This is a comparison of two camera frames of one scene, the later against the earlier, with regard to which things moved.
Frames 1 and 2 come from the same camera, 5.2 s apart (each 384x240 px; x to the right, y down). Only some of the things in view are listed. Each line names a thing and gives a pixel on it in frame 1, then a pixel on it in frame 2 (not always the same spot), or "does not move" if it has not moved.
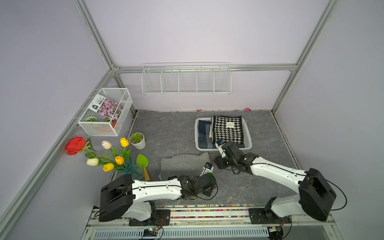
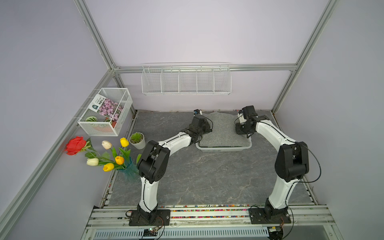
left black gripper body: (207, 192) → (205, 128)
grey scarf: (190, 165) → (223, 133)
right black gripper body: (225, 161) → (243, 128)
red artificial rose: (75, 145) does not move
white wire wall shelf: (186, 78) does not move
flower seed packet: (106, 107) does not move
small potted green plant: (137, 140) does not move
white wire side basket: (105, 114) does not move
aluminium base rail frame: (211, 224) does not move
